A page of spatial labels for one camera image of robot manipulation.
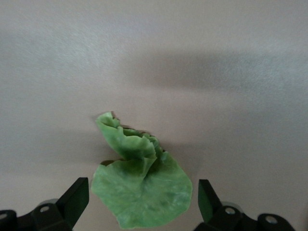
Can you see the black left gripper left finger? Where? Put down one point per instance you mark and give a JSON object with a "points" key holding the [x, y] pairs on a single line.
{"points": [[72, 202]]}

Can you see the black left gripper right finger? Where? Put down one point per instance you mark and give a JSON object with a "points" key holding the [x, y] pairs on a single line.
{"points": [[211, 207]]}

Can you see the green lettuce leaf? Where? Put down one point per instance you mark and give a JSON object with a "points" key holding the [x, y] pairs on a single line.
{"points": [[144, 192]]}

